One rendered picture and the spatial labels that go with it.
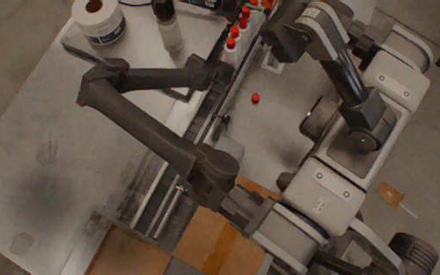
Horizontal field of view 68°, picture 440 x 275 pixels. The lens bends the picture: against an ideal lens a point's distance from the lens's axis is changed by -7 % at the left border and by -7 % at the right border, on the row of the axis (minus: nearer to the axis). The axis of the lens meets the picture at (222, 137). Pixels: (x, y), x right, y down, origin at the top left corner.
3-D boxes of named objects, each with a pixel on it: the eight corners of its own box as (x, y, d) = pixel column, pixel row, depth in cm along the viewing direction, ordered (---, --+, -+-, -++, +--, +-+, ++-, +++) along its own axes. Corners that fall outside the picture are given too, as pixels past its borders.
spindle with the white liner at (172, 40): (169, 31, 152) (156, -17, 123) (187, 38, 150) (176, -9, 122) (159, 47, 149) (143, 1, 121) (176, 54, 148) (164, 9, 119)
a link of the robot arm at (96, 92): (61, 100, 81) (70, 63, 76) (100, 89, 92) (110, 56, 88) (210, 214, 72) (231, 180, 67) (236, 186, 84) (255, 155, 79)
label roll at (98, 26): (128, 7, 157) (119, -15, 143) (124, 43, 151) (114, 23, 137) (87, 10, 157) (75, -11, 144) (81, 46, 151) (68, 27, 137)
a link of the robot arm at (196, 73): (98, 104, 87) (110, 67, 82) (88, 92, 89) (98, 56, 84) (209, 95, 120) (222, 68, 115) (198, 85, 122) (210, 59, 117)
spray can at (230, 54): (229, 61, 146) (228, 32, 126) (239, 66, 145) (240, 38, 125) (223, 70, 144) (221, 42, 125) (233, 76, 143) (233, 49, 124)
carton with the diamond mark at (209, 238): (223, 182, 133) (220, 164, 107) (280, 211, 128) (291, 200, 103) (184, 255, 124) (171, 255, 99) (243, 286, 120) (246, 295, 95)
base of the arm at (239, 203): (246, 239, 74) (249, 237, 62) (216, 217, 76) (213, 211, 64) (270, 207, 76) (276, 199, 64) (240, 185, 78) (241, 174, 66)
